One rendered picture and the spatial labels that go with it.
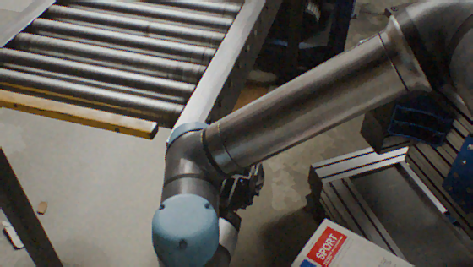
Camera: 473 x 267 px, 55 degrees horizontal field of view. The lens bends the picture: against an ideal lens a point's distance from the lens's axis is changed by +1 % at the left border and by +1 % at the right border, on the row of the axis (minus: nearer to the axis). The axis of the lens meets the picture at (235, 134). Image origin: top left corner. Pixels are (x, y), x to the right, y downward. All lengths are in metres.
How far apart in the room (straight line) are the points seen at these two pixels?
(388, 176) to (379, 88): 1.08
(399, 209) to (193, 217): 1.06
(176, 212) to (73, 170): 1.41
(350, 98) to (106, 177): 1.42
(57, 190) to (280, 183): 0.85
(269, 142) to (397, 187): 1.05
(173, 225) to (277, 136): 0.16
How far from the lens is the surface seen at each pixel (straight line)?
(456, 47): 0.48
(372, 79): 0.52
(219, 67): 0.95
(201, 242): 0.50
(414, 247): 1.44
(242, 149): 0.56
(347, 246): 0.65
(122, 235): 1.67
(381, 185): 1.56
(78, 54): 1.06
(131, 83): 0.94
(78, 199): 1.80
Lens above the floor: 1.36
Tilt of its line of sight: 45 degrees down
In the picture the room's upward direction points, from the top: straight up
